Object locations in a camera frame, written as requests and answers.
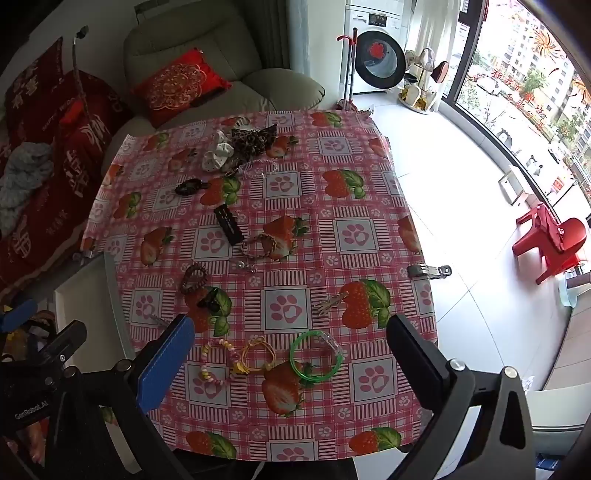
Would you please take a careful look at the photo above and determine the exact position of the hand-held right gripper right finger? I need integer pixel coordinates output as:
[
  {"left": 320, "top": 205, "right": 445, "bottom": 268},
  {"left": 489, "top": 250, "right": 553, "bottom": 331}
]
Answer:
[{"left": 387, "top": 315, "right": 539, "bottom": 480}]

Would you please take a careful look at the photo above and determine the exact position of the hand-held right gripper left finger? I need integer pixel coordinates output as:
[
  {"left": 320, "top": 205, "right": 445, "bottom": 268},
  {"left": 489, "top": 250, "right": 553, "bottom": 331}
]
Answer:
[{"left": 41, "top": 315, "right": 195, "bottom": 480}]

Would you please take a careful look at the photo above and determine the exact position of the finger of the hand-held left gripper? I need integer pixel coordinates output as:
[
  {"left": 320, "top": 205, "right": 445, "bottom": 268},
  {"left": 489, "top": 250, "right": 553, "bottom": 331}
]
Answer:
[
  {"left": 28, "top": 320, "right": 88, "bottom": 366},
  {"left": 0, "top": 299, "right": 38, "bottom": 332}
]

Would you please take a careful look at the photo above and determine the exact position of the white storage box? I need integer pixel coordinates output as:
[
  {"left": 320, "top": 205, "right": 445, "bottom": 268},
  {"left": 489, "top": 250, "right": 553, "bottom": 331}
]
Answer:
[{"left": 53, "top": 253, "right": 137, "bottom": 370}]

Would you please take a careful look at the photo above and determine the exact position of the beige hair clip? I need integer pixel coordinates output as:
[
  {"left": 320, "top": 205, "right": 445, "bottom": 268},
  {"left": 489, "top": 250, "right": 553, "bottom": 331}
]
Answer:
[{"left": 316, "top": 292, "right": 349, "bottom": 317}]

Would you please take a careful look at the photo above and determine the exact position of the brown coil hair tie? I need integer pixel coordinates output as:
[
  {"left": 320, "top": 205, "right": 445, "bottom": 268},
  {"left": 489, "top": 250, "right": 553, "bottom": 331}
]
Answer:
[{"left": 180, "top": 263, "right": 208, "bottom": 295}]

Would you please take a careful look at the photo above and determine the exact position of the braided rope bracelet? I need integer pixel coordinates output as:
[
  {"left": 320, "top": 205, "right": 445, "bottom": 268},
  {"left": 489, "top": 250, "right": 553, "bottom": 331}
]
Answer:
[{"left": 240, "top": 233, "right": 291, "bottom": 260}]

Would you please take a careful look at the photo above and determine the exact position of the clear plastic bangle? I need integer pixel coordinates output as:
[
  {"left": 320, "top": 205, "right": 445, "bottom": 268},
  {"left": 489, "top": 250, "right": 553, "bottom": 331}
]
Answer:
[{"left": 310, "top": 335, "right": 345, "bottom": 367}]

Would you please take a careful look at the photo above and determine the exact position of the green plastic bangle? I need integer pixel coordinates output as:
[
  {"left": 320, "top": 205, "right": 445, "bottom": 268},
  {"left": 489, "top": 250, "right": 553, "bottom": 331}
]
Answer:
[{"left": 289, "top": 331, "right": 345, "bottom": 384}]

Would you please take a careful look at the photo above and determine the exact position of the grey knitted cloth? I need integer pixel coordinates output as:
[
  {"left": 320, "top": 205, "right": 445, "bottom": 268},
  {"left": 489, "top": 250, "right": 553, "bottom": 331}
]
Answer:
[{"left": 0, "top": 142, "right": 55, "bottom": 227}]

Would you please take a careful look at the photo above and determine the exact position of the black lace hair clip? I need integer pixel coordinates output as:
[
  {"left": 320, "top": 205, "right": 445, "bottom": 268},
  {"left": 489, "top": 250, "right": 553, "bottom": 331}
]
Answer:
[{"left": 213, "top": 204, "right": 245, "bottom": 245}]

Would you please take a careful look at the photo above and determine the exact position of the red plastic chair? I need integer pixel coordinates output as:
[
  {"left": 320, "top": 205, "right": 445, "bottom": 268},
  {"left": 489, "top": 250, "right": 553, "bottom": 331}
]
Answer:
[{"left": 512, "top": 202, "right": 589, "bottom": 284}]

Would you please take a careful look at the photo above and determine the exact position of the strawberry print plastic tablecloth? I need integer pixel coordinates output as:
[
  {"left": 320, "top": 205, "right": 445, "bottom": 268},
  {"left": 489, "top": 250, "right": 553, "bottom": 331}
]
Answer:
[{"left": 81, "top": 110, "right": 439, "bottom": 462}]

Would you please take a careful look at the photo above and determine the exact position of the red printed blanket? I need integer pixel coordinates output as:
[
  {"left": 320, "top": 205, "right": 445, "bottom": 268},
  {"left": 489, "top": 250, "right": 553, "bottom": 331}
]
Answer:
[{"left": 0, "top": 37, "right": 134, "bottom": 296}]

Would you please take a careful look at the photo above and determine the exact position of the white dotted scrunchie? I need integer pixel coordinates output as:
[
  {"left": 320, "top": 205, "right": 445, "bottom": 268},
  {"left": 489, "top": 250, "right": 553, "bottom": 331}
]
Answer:
[{"left": 202, "top": 130, "right": 236, "bottom": 174}]

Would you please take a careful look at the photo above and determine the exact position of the leopard print scrunchie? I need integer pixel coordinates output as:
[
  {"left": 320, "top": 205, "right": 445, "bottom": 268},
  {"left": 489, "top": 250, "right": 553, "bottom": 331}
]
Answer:
[{"left": 229, "top": 123, "right": 279, "bottom": 162}]

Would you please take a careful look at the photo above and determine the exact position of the red embroidered cushion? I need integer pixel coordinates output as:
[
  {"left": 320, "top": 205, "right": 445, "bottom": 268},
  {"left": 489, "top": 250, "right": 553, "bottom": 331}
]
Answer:
[{"left": 131, "top": 48, "right": 233, "bottom": 129}]

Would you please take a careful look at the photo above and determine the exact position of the shoe rack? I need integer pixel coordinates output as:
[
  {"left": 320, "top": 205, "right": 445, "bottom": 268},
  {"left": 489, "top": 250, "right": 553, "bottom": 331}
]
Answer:
[{"left": 398, "top": 46, "right": 451, "bottom": 112}]

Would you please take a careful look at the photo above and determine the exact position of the red mop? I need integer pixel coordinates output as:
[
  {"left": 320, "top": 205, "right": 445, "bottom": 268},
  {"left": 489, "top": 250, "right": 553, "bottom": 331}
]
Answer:
[{"left": 335, "top": 28, "right": 363, "bottom": 112}]

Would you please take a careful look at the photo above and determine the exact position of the large glass window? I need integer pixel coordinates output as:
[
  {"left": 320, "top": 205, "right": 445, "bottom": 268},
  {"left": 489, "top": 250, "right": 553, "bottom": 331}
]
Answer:
[{"left": 443, "top": 0, "right": 591, "bottom": 217}]

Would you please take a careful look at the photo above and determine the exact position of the white washing machine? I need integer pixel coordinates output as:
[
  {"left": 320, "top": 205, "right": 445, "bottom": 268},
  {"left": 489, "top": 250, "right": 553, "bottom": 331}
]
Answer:
[{"left": 344, "top": 2, "right": 411, "bottom": 95}]

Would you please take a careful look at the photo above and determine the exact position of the beige leather sofa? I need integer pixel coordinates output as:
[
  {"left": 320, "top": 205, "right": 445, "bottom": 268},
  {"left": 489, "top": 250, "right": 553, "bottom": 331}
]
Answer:
[{"left": 102, "top": 0, "right": 326, "bottom": 181}]

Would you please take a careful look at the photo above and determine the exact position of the white curtain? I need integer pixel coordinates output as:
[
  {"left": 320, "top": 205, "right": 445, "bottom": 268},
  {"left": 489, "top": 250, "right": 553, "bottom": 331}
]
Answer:
[{"left": 409, "top": 0, "right": 462, "bottom": 61}]

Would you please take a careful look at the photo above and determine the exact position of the pastel candy bead bracelet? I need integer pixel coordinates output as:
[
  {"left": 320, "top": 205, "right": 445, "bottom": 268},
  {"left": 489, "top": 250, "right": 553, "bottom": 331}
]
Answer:
[{"left": 199, "top": 339, "right": 243, "bottom": 386}]

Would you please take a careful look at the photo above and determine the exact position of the orange hair tie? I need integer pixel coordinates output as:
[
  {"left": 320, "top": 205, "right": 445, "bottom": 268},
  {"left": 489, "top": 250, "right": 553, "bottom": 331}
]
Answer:
[{"left": 238, "top": 337, "right": 276, "bottom": 374}]

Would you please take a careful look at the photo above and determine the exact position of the clear bead chain bracelet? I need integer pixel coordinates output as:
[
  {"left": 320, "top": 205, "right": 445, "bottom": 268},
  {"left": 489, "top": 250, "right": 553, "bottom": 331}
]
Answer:
[{"left": 226, "top": 159, "right": 278, "bottom": 181}]

